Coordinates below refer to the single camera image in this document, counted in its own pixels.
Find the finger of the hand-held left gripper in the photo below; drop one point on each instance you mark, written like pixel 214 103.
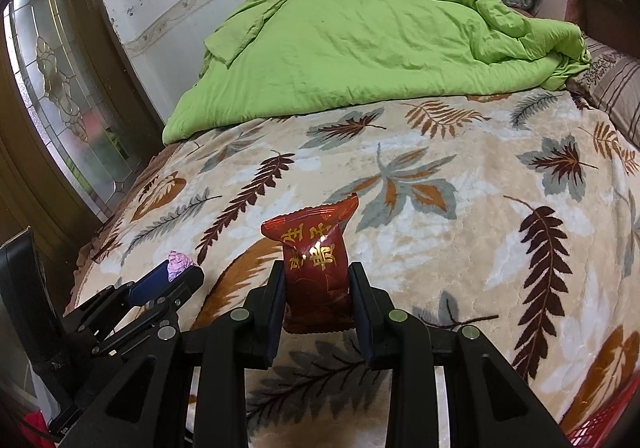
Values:
pixel 187 285
pixel 150 285

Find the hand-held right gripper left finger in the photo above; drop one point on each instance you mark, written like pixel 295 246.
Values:
pixel 275 313

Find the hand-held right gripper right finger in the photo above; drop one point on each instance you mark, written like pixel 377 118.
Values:
pixel 362 313

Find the pink wrapper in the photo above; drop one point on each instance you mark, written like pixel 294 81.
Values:
pixel 179 265

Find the dark red snack wrapper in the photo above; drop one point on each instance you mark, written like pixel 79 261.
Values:
pixel 315 278

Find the red plastic basket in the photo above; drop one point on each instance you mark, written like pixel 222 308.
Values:
pixel 600 420

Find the red plastic item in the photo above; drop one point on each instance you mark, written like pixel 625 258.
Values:
pixel 32 428

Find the leaf print blanket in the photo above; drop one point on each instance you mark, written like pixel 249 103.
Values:
pixel 450 228

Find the wooden door with patterned glass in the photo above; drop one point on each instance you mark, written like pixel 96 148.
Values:
pixel 60 77

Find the green quilt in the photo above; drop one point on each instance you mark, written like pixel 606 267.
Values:
pixel 375 37

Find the striped pillow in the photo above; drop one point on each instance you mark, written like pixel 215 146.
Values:
pixel 615 77

